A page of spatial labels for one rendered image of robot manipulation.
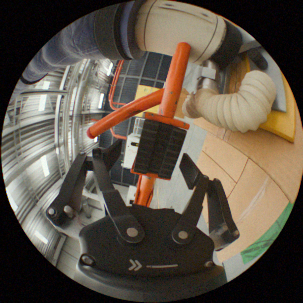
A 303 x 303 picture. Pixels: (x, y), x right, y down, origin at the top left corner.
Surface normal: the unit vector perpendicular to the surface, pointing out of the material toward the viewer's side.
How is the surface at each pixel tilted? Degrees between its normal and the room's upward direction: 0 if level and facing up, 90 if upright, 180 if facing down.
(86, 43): 96
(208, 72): 60
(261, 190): 0
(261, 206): 0
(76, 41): 91
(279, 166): 1
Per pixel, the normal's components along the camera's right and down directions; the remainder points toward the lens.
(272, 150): -0.97, -0.22
